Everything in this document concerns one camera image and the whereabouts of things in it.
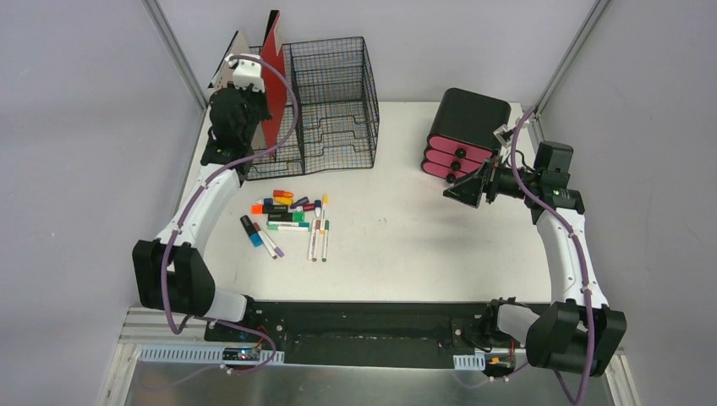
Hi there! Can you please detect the orange cap black marker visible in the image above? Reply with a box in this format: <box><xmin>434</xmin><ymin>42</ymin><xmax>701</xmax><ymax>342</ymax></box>
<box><xmin>250</xmin><ymin>205</ymin><xmax>289</xmax><ymax>215</ymax></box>

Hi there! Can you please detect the red A4 folder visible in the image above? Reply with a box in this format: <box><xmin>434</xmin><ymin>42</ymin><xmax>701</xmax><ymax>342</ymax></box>
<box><xmin>260</xmin><ymin>9</ymin><xmax>287</xmax><ymax>148</ymax></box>

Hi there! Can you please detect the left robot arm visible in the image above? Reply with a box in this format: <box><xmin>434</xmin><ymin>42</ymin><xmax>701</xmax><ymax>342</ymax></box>
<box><xmin>132</xmin><ymin>87</ymin><xmax>271</xmax><ymax>343</ymax></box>

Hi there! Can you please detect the green cap black marker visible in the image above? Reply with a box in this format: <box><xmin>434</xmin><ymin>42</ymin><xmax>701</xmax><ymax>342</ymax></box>
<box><xmin>267</xmin><ymin>211</ymin><xmax>305</xmax><ymax>222</ymax></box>

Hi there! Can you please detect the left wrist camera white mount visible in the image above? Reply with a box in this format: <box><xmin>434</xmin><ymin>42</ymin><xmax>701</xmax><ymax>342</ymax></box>
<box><xmin>229</xmin><ymin>53</ymin><xmax>265</xmax><ymax>92</ymax></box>

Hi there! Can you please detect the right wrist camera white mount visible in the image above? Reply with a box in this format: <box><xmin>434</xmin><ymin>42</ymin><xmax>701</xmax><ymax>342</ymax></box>
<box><xmin>493</xmin><ymin>119</ymin><xmax>526</xmax><ymax>149</ymax></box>

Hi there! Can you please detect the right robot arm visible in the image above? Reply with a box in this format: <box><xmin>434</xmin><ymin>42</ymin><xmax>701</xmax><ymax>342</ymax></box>
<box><xmin>443</xmin><ymin>141</ymin><xmax>627</xmax><ymax>376</ymax></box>

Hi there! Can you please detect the brown cap white marker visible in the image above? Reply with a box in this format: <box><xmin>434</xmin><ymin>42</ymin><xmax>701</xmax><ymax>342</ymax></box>
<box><xmin>307</xmin><ymin>220</ymin><xmax>321</xmax><ymax>262</ymax></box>

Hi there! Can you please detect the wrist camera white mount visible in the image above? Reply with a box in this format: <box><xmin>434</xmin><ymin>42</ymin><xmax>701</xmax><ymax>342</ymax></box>
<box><xmin>493</xmin><ymin>119</ymin><xmax>526</xmax><ymax>149</ymax></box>
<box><xmin>229</xmin><ymin>53</ymin><xmax>265</xmax><ymax>92</ymax></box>

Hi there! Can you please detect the yellow highlighter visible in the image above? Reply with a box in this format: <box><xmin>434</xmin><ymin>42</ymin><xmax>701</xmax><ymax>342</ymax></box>
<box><xmin>273</xmin><ymin>196</ymin><xmax>294</xmax><ymax>206</ymax></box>

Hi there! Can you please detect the purple cap white marker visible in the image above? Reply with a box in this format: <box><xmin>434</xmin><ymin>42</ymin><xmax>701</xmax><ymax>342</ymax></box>
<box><xmin>253</xmin><ymin>222</ymin><xmax>284</xmax><ymax>259</ymax></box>

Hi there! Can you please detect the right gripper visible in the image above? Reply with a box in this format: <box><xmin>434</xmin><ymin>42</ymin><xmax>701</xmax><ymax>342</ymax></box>
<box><xmin>444</xmin><ymin>150</ymin><xmax>540</xmax><ymax>208</ymax></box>

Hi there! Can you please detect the black blue marker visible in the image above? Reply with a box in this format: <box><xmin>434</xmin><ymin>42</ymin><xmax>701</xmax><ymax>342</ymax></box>
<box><xmin>240</xmin><ymin>215</ymin><xmax>263</xmax><ymax>247</ymax></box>

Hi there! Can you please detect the white A4 folder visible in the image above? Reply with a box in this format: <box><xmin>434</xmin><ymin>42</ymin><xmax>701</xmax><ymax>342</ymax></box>
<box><xmin>208</xmin><ymin>30</ymin><xmax>250</xmax><ymax>90</ymax></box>

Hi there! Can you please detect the black wire mesh desk organizer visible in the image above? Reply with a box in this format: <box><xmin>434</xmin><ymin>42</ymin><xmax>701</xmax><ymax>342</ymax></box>
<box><xmin>248</xmin><ymin>36</ymin><xmax>380</xmax><ymax>181</ymax></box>

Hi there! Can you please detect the yellow cap white marker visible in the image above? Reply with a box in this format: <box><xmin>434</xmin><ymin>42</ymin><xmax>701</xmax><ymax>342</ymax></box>
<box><xmin>315</xmin><ymin>194</ymin><xmax>328</xmax><ymax>221</ymax></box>

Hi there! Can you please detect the black mounting base plate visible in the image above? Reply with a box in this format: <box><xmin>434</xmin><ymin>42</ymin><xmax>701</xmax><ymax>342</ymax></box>
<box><xmin>204</xmin><ymin>301</ymin><xmax>561</xmax><ymax>371</ymax></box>

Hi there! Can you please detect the black pink drawer unit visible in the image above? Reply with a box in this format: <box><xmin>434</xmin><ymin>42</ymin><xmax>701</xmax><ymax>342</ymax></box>
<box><xmin>420</xmin><ymin>88</ymin><xmax>512</xmax><ymax>184</ymax></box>

